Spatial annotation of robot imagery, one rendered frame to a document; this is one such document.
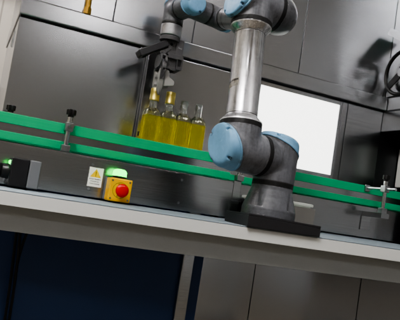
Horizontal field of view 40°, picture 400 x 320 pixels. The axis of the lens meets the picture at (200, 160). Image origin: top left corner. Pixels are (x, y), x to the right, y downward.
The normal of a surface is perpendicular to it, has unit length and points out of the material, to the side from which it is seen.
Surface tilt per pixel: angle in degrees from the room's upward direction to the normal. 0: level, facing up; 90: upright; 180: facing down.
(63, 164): 90
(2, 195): 90
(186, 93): 90
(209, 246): 90
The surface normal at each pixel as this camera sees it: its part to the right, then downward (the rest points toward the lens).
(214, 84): 0.40, -0.01
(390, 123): -0.91, -0.17
